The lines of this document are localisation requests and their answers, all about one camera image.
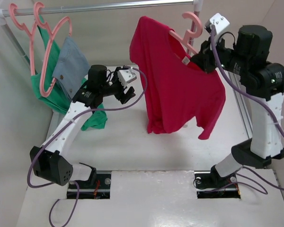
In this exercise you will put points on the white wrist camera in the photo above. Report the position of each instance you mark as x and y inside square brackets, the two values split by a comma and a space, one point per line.
[220, 23]
[126, 76]

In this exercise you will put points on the blue denim garment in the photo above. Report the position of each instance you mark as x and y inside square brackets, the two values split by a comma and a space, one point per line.
[71, 68]

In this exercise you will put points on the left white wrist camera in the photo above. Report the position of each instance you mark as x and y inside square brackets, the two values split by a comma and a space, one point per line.
[126, 76]

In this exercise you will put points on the pink hanger holding green shirt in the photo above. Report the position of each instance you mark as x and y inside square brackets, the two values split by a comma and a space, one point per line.
[30, 33]

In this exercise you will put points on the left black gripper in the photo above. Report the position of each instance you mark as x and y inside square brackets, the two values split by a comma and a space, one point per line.
[129, 93]

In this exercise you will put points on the pink plastic hanger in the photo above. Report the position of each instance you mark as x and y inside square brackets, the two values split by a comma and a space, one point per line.
[190, 34]

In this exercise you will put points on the metal clothes rack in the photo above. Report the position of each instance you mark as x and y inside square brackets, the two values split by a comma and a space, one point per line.
[4, 13]

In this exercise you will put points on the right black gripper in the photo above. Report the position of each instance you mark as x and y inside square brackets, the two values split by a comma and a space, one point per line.
[204, 59]

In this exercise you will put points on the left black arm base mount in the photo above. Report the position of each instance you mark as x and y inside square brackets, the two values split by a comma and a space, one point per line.
[100, 189]

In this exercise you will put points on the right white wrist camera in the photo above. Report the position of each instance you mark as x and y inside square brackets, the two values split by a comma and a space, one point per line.
[220, 23]

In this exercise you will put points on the red t shirt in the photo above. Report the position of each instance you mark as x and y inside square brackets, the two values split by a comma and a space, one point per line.
[177, 90]

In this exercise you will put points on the aluminium rail right side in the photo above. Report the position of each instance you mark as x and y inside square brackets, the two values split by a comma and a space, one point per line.
[242, 105]

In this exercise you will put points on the pink hanger holding denim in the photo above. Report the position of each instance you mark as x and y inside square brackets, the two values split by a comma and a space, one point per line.
[52, 34]

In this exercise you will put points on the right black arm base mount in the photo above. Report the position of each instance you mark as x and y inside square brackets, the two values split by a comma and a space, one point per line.
[207, 188]

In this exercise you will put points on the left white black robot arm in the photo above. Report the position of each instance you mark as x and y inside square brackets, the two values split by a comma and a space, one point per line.
[49, 161]

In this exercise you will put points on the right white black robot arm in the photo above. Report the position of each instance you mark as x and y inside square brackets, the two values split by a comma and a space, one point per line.
[264, 87]

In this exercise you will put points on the green t shirt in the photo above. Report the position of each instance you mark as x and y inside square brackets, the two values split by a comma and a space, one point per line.
[57, 100]

